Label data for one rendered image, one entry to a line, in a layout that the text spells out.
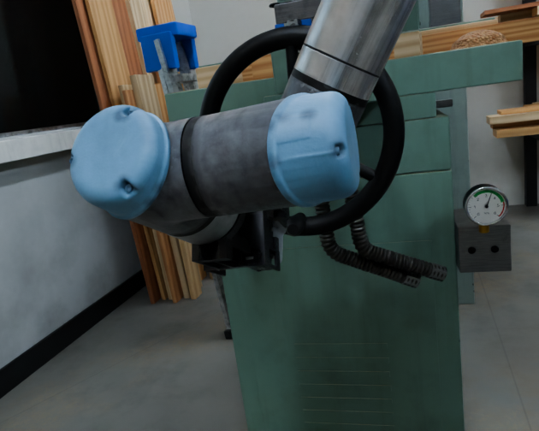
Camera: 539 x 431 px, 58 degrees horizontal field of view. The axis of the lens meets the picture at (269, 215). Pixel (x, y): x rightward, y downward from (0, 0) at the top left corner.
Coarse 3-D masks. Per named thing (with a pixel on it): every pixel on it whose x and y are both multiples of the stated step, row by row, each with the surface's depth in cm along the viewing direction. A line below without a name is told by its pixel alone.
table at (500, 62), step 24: (480, 48) 75; (504, 48) 74; (408, 72) 78; (432, 72) 77; (456, 72) 76; (480, 72) 75; (504, 72) 75; (168, 96) 88; (192, 96) 87; (240, 96) 85; (264, 96) 84
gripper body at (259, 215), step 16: (240, 224) 46; (256, 224) 51; (272, 224) 56; (224, 240) 45; (240, 240) 49; (256, 240) 50; (272, 240) 55; (192, 256) 46; (208, 256) 46; (224, 256) 45; (240, 256) 51; (256, 256) 51; (272, 256) 55; (224, 272) 56
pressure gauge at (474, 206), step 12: (468, 192) 76; (480, 192) 74; (492, 192) 74; (468, 204) 75; (480, 204) 75; (492, 204) 74; (504, 204) 74; (468, 216) 75; (480, 216) 75; (492, 216) 75; (504, 216) 74; (480, 228) 78
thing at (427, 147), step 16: (368, 128) 82; (416, 128) 80; (432, 128) 79; (448, 128) 79; (368, 144) 82; (416, 144) 80; (432, 144) 80; (448, 144) 79; (368, 160) 83; (400, 160) 82; (416, 160) 81; (432, 160) 81; (448, 160) 80
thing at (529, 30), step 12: (492, 24) 87; (504, 24) 86; (516, 24) 86; (528, 24) 86; (432, 36) 90; (444, 36) 89; (456, 36) 89; (516, 36) 86; (528, 36) 86; (432, 48) 90; (444, 48) 90
